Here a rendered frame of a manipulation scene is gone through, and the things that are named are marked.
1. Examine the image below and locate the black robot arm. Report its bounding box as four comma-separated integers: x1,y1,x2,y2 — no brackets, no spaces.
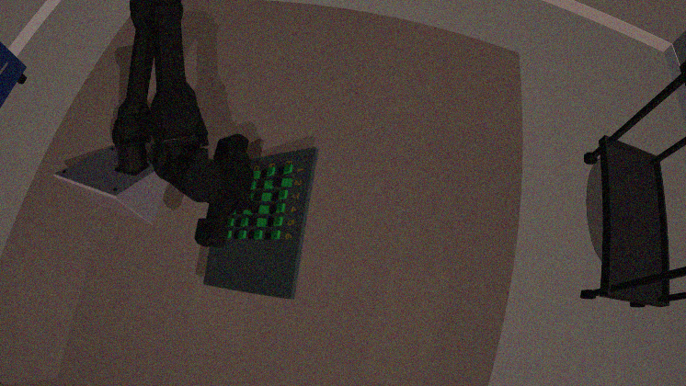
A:
112,0,254,202

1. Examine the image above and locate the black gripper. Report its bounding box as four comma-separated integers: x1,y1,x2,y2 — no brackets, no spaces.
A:
194,134,257,247

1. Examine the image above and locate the dark grey switch panel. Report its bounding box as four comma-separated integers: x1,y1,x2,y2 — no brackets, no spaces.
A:
203,148,319,300

